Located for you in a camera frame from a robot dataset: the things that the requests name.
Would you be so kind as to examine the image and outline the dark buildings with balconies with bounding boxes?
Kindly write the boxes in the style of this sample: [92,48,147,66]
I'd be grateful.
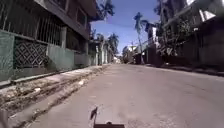
[142,0,224,70]

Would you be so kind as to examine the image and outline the row of pale walls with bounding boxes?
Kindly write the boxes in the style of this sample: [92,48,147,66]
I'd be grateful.
[87,40,116,67]

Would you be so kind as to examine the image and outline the building with green fence wall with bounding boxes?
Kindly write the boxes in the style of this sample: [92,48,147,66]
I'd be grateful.
[0,0,102,83]

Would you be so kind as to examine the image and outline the grey concrete road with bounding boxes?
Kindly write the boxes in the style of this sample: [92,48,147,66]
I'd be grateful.
[25,63,224,128]

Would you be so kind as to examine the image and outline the robot's own part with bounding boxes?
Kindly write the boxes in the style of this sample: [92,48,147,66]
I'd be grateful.
[88,106,126,128]

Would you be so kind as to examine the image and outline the tall palm tree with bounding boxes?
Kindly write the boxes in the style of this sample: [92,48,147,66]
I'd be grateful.
[132,11,152,65]

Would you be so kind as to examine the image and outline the broken concrete pavement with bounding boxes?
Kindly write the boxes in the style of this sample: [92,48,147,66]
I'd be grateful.
[0,64,112,128]

